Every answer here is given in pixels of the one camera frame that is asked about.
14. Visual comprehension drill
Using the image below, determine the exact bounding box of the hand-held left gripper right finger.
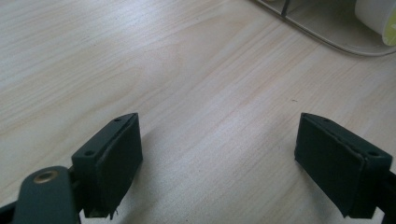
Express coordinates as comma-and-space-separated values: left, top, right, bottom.
293, 112, 393, 218

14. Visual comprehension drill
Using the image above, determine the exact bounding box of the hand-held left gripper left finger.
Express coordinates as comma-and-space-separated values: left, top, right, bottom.
70, 112, 144, 220

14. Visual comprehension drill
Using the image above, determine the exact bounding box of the white compartment storage box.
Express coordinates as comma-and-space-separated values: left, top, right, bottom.
250, 0, 396, 58

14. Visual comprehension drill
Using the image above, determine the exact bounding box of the small white cup yellow lid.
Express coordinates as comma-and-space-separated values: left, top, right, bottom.
354, 0, 396, 47

